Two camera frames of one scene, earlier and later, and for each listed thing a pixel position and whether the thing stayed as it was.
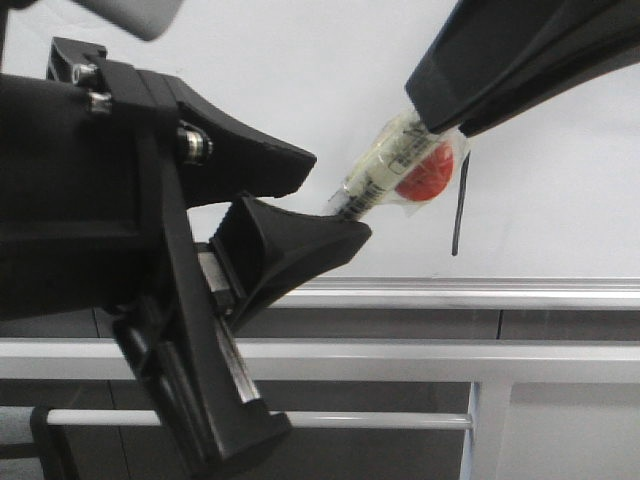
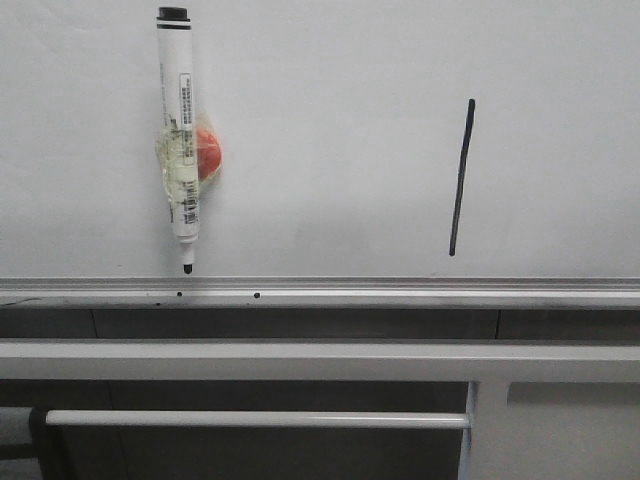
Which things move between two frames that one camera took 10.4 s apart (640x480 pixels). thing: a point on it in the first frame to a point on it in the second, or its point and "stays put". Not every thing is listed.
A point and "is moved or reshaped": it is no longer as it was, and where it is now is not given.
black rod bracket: [54, 447] stays put
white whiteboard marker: [403, 164] is moved or reshaped
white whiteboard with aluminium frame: [545, 212] stays put
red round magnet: [430, 178] is moved or reshaped
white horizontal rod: [288, 419] stays put
